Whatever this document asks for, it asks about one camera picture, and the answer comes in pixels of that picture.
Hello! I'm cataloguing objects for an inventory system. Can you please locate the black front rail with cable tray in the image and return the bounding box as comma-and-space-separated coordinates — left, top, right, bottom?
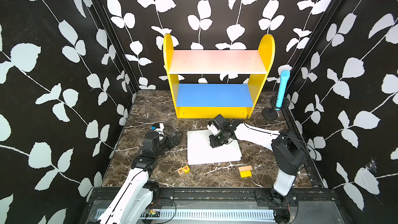
80, 182, 345, 224

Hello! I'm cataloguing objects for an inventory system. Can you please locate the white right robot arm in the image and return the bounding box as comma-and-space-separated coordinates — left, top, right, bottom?
207, 120, 306, 206

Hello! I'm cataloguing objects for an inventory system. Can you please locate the yellow flat block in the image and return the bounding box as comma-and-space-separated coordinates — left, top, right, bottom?
239, 170, 252, 178

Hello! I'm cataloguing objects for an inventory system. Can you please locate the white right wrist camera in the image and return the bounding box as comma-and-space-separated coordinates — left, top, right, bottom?
207, 114, 230, 136

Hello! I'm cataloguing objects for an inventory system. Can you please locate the wooden letter cube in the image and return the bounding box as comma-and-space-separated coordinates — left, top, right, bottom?
177, 168, 185, 176

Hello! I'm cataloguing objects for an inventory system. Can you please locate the wooden flat block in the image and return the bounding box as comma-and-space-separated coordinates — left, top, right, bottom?
238, 166, 253, 172

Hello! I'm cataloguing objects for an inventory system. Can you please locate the silver laptop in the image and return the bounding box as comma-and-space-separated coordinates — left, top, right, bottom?
187, 130, 242, 165

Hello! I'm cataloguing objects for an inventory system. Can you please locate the yellow shelf with blue board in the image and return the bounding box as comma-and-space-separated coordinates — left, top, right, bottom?
163, 34, 275, 119

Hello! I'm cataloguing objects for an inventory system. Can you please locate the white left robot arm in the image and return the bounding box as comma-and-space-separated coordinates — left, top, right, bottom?
95, 131, 182, 224

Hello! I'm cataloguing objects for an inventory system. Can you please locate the cyan tube on black stand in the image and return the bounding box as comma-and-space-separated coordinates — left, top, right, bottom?
262, 70, 290, 121

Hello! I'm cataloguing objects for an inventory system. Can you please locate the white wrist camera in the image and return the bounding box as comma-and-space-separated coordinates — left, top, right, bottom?
207, 114, 230, 136
150, 123, 164, 134

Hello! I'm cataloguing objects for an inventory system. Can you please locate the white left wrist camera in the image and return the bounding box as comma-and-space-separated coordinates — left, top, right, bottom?
150, 123, 164, 134

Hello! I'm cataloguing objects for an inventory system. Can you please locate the yellow number cube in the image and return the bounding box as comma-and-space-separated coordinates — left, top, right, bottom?
182, 166, 190, 174

